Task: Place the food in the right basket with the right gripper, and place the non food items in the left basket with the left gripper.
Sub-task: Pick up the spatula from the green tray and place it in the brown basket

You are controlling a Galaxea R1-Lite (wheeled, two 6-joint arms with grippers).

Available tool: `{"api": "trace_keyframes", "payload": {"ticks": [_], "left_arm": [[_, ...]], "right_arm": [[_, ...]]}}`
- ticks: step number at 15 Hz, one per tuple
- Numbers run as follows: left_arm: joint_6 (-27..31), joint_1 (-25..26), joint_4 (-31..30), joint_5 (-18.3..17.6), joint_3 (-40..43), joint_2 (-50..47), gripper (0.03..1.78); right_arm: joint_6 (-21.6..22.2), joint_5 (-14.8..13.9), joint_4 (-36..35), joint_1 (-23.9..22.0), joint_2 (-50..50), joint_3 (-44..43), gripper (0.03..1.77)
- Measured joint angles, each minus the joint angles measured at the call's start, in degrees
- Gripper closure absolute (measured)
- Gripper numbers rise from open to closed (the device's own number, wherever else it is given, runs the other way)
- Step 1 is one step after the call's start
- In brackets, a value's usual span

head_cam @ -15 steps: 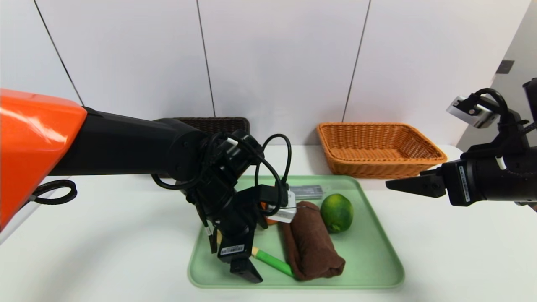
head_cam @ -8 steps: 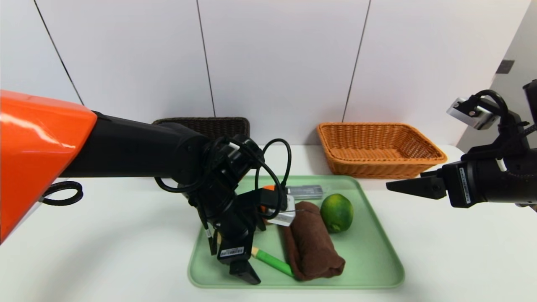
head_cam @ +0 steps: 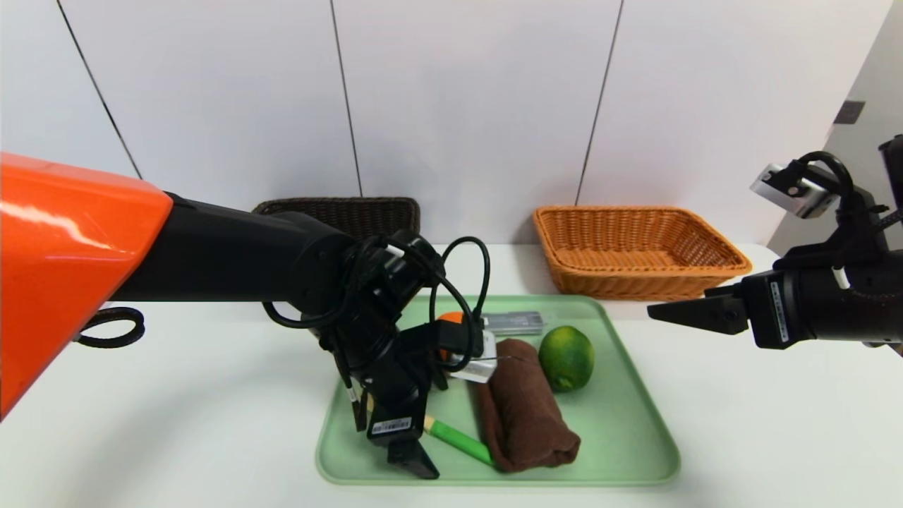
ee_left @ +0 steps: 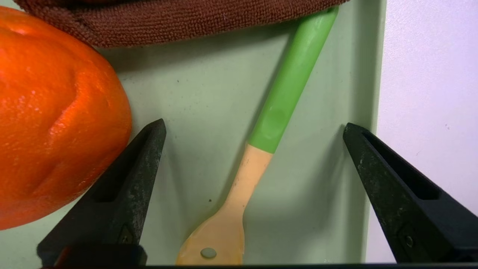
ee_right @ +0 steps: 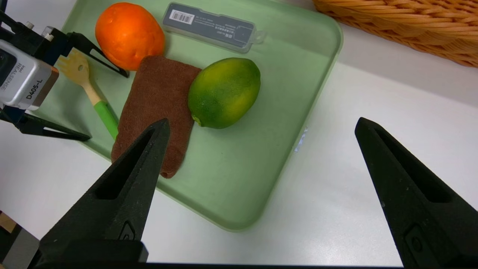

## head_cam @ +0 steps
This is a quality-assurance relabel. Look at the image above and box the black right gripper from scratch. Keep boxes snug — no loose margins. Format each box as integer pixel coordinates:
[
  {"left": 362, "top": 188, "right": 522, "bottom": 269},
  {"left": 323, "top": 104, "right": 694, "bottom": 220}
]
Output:
[{"left": 646, "top": 250, "right": 903, "bottom": 350}]

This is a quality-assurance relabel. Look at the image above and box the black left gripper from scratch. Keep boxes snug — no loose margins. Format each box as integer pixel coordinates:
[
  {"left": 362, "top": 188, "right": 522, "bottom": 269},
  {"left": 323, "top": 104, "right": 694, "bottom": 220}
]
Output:
[{"left": 362, "top": 363, "right": 440, "bottom": 480}]

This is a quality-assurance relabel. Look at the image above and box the beige pasta fork green handle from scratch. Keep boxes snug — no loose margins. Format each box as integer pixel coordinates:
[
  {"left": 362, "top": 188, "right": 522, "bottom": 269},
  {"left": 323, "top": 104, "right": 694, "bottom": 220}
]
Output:
[{"left": 363, "top": 392, "right": 495, "bottom": 466}]

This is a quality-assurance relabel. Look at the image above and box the brown towel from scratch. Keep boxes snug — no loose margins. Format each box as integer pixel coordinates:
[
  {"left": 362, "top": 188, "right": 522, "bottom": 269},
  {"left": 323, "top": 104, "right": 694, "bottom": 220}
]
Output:
[{"left": 473, "top": 339, "right": 583, "bottom": 473}]

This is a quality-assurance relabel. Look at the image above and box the orange fruit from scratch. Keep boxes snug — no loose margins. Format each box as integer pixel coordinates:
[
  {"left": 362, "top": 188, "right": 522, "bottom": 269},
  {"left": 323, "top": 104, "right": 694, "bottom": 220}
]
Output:
[{"left": 437, "top": 311, "right": 466, "bottom": 361}]

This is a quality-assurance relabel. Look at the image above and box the orange wicker basket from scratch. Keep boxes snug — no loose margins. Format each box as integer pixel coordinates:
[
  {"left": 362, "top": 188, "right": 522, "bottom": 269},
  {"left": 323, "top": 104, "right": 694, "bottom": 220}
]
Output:
[{"left": 533, "top": 205, "right": 753, "bottom": 302}]

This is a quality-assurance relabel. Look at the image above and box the dark brown wicker basket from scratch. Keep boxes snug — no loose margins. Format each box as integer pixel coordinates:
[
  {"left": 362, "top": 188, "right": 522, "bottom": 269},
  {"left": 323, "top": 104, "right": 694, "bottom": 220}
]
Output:
[{"left": 252, "top": 197, "right": 422, "bottom": 244}]

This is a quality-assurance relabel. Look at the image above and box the green lime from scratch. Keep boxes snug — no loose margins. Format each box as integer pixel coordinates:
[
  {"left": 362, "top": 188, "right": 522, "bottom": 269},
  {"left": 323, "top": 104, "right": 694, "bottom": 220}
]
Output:
[{"left": 538, "top": 325, "right": 595, "bottom": 393}]

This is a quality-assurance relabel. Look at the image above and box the light green plastic tray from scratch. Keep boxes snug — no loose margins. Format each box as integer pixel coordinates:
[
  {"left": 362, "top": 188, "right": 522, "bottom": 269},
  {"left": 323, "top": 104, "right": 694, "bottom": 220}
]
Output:
[{"left": 315, "top": 294, "right": 682, "bottom": 488}]

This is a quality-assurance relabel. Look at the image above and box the grey case with barcode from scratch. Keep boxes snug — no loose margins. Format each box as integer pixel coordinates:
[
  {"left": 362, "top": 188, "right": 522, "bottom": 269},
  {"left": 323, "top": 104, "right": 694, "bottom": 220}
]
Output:
[{"left": 483, "top": 311, "right": 545, "bottom": 337}]

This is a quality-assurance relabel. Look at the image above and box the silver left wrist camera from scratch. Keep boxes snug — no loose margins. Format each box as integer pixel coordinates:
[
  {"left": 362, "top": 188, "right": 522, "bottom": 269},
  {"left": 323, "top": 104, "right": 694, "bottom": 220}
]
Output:
[{"left": 448, "top": 330, "right": 498, "bottom": 384}]

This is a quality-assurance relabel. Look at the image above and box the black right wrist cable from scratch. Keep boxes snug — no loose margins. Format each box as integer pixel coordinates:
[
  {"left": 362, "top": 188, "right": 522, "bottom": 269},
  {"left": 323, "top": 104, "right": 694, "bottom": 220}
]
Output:
[{"left": 794, "top": 150, "right": 858, "bottom": 212}]

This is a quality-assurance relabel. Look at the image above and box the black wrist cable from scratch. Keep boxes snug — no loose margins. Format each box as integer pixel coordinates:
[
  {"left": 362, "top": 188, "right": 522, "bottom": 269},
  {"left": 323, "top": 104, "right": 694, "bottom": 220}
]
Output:
[
  {"left": 794, "top": 150, "right": 858, "bottom": 212},
  {"left": 262, "top": 236, "right": 491, "bottom": 375}
]

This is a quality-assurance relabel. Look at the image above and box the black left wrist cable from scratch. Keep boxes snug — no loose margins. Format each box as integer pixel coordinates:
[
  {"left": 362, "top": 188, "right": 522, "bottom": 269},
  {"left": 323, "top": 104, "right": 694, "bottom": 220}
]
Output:
[{"left": 262, "top": 236, "right": 491, "bottom": 375}]

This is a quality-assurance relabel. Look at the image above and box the black braided left arm hose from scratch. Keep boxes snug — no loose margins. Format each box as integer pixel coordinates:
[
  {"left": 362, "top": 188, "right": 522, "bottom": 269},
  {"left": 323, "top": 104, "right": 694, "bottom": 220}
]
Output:
[{"left": 74, "top": 307, "right": 145, "bottom": 349}]

